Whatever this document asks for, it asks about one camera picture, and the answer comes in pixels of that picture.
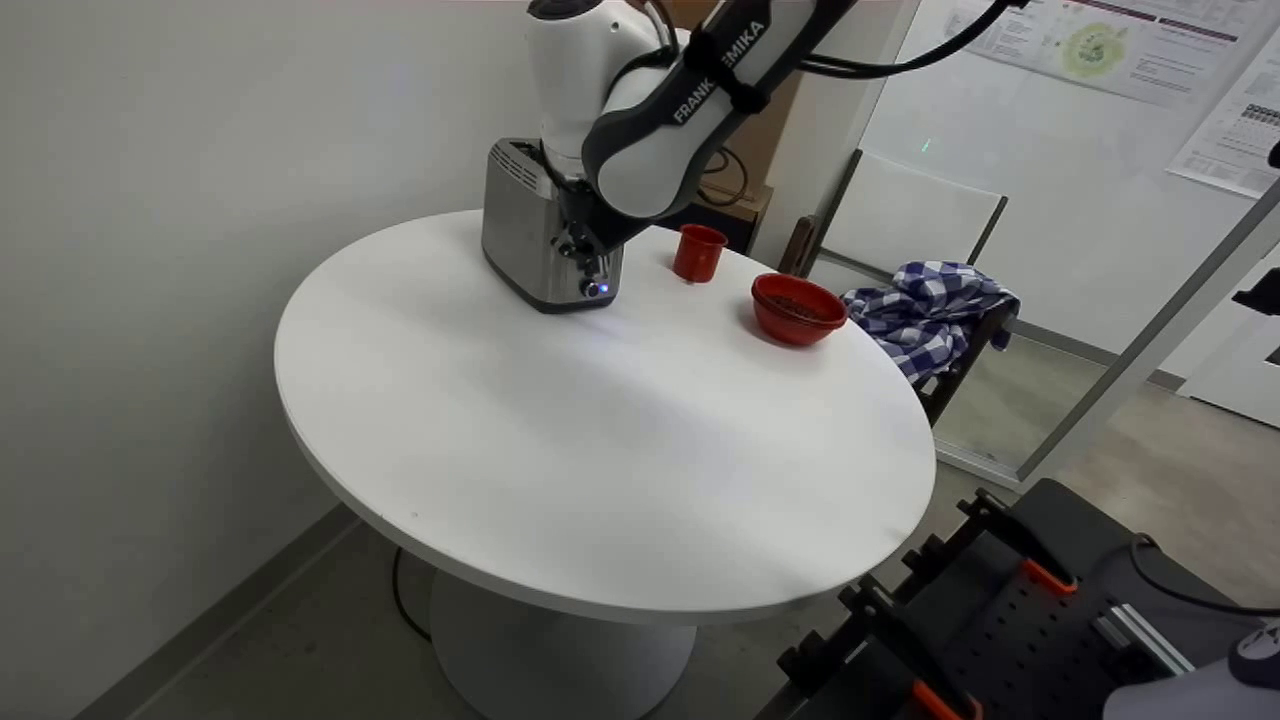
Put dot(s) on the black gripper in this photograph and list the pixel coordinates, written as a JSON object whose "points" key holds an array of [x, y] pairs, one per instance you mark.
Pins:
{"points": [[597, 220]]}

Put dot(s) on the silver two-slot toaster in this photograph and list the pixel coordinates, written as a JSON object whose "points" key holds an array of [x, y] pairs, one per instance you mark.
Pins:
{"points": [[522, 232]]}

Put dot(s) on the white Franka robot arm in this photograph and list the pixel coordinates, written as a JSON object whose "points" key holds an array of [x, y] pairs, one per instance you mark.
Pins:
{"points": [[652, 123]]}

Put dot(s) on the red plastic cup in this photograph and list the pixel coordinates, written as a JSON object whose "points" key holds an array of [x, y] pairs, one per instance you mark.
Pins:
{"points": [[699, 252]]}

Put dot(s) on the brown cardboard panel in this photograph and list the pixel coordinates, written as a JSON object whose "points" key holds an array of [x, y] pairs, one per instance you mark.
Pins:
{"points": [[744, 163]]}

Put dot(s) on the red plastic bowl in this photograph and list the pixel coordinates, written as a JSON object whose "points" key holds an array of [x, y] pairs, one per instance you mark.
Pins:
{"points": [[797, 315]]}

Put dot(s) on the dark leaning stick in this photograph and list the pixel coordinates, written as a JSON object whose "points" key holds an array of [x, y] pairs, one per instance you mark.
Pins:
{"points": [[817, 224]]}

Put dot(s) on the blue white checkered cloth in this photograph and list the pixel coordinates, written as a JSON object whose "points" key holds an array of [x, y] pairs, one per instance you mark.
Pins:
{"points": [[925, 315]]}

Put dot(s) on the black chair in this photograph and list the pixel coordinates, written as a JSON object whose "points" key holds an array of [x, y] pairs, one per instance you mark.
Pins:
{"points": [[963, 374]]}

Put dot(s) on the orange black clamp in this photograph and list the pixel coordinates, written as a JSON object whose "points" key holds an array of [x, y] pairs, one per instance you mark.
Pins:
{"points": [[942, 696], [1046, 576]]}

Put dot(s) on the grey metal diagonal pole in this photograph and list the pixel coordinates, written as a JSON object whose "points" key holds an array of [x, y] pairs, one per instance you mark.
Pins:
{"points": [[1145, 335]]}

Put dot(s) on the black robot cart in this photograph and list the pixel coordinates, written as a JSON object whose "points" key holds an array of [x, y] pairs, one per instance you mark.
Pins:
{"points": [[1026, 643]]}

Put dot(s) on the white printed paper sheet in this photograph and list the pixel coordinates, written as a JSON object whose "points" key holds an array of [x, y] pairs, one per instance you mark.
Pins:
{"points": [[1232, 141]]}

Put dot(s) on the grey rounded device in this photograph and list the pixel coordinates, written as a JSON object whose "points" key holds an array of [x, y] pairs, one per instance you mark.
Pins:
{"points": [[1257, 654]]}

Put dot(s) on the white table pedestal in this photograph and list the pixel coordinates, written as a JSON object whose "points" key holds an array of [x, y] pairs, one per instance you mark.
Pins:
{"points": [[563, 654]]}

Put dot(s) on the wall poster with green circle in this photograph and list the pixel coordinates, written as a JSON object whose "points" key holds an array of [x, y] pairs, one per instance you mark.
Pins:
{"points": [[1104, 46]]}

